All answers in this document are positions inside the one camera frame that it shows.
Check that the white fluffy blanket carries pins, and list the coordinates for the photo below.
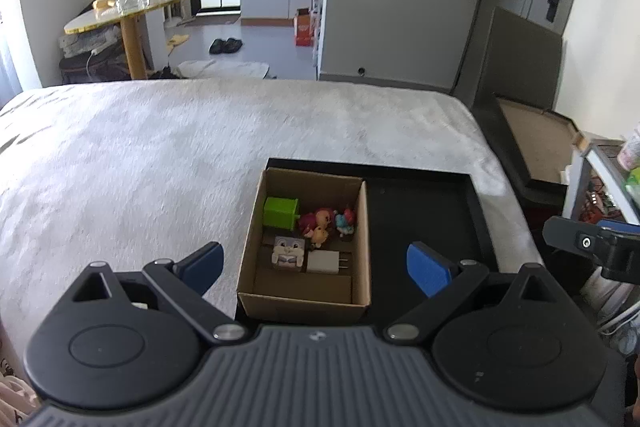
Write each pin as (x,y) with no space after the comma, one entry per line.
(128,172)

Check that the brown cardboard box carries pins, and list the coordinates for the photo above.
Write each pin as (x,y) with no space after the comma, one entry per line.
(306,258)

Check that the pink dinosaur suit figurine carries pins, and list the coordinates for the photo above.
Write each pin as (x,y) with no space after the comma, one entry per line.
(322,217)

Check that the large brown cardboard panel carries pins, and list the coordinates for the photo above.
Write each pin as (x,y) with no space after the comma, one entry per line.
(521,62)

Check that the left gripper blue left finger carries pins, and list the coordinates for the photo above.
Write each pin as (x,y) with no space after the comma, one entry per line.
(182,285)

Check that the grey bunny cube toy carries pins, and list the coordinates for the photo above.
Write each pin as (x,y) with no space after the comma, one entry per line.
(288,253)

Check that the black picture frame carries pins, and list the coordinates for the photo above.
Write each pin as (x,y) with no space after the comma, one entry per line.
(534,146)

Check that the white floor mat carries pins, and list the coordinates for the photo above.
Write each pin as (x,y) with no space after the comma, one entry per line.
(222,69)

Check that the pair of black slippers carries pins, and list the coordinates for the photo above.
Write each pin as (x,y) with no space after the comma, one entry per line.
(225,46)

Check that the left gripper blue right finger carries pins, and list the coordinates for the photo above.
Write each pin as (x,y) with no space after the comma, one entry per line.
(446,285)

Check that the white USB wall charger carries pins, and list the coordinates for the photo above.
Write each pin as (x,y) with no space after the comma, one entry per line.
(326,262)

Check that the blue haired red figurine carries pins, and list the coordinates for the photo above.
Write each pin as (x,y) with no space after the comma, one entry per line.
(345,223)

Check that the round yellow-edged table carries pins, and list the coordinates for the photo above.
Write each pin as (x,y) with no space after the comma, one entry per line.
(128,26)

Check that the green plastic cube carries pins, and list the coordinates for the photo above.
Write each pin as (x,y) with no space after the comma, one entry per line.
(280,213)

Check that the orange cardboard box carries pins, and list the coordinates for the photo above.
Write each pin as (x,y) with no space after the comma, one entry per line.
(303,28)

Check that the black shallow tray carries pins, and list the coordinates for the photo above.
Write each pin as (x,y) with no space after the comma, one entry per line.
(439,209)

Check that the yellow slippers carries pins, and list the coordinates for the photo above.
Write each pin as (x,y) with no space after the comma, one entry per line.
(175,41)

